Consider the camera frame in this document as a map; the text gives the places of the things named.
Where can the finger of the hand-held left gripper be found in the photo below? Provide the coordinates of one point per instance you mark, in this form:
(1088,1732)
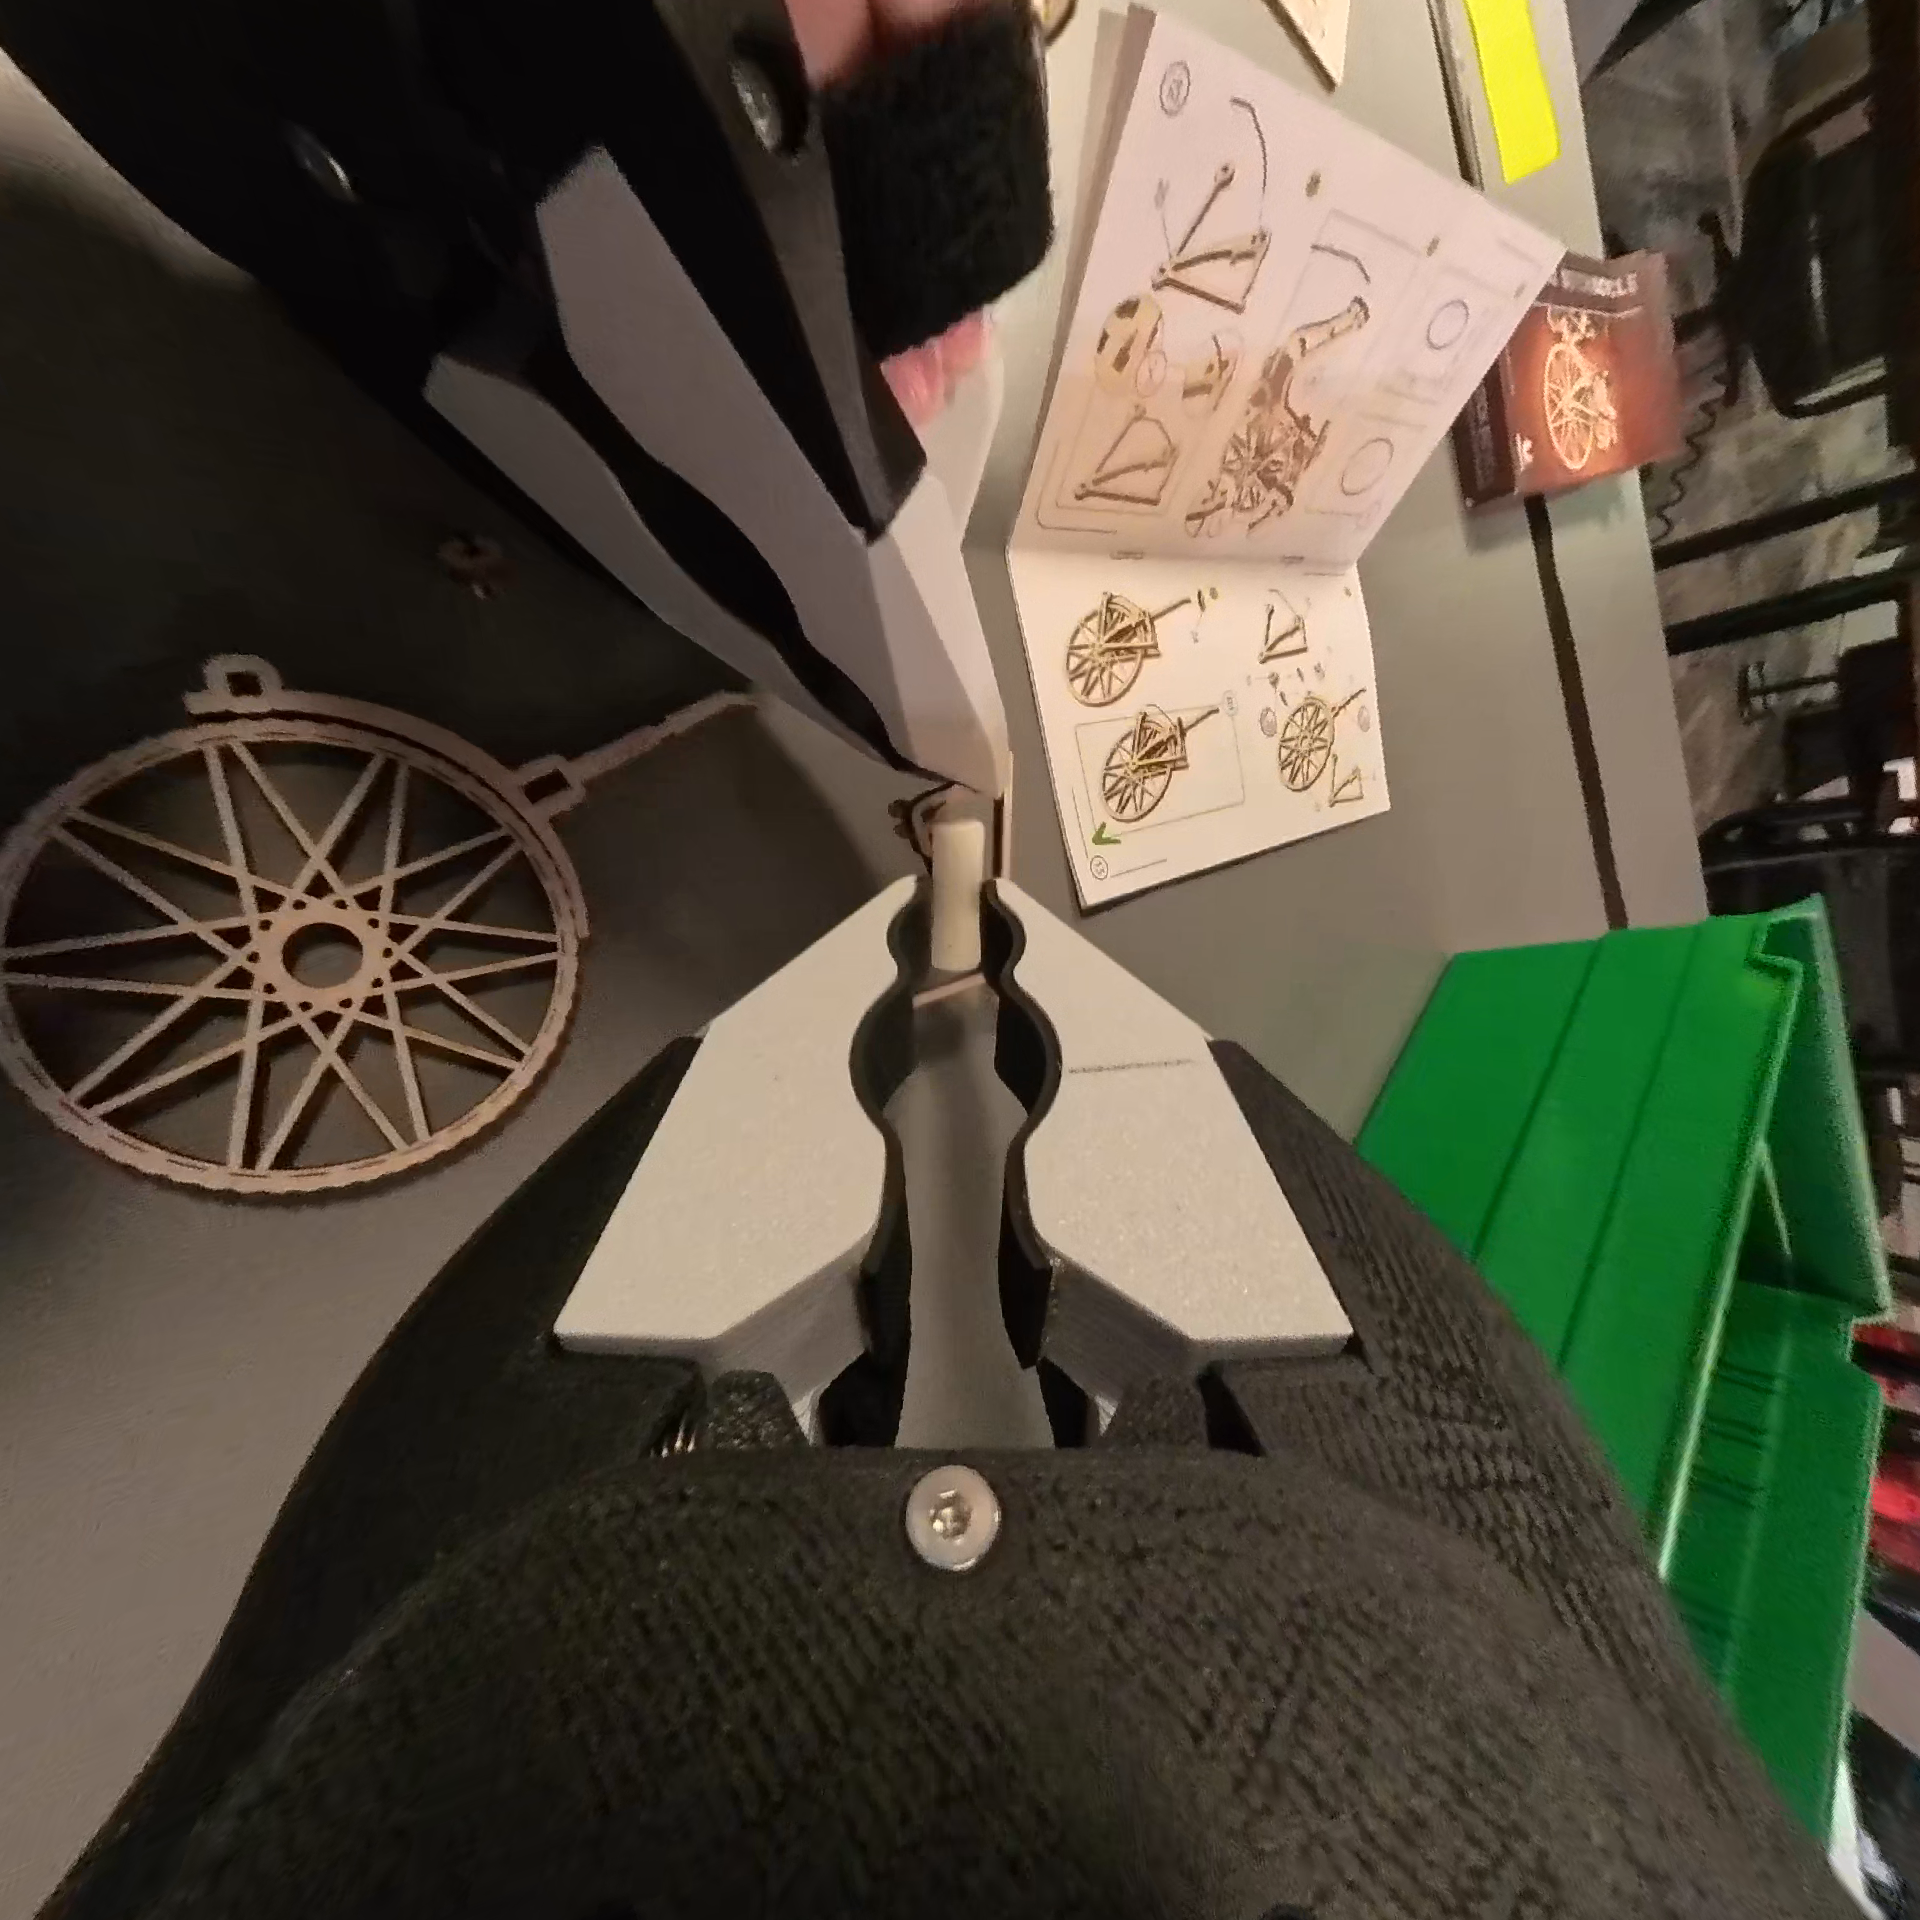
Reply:
(674,346)
(600,480)

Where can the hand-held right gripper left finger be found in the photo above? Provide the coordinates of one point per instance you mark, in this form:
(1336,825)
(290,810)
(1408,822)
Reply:
(734,1200)

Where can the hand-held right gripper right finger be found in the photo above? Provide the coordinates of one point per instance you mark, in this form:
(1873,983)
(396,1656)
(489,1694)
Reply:
(1185,1200)

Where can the wooden spoked wheel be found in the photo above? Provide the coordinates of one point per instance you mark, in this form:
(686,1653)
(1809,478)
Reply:
(559,975)

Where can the pale wax stick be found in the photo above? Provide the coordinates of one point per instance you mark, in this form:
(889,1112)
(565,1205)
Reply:
(957,902)

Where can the wooden triangular frame part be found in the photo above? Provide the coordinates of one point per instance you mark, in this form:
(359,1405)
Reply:
(906,820)

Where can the wooden parts sheet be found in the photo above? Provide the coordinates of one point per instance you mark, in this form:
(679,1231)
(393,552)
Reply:
(1308,37)

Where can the dark red model kit box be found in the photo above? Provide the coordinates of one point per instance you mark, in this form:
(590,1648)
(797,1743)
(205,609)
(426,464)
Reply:
(1576,389)

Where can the person's left hand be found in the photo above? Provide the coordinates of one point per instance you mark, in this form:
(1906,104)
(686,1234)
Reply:
(937,382)

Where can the white instruction booklet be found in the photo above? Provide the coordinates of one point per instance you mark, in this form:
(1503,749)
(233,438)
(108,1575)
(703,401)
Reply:
(1185,840)

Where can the green plastic bin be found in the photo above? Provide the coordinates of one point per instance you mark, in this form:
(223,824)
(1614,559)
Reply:
(1756,1575)
(1576,1126)

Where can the yellow sticky note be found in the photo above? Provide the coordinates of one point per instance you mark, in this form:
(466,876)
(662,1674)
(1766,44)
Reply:
(1511,89)

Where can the black office chair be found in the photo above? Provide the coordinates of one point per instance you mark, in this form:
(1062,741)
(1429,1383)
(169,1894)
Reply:
(1822,270)

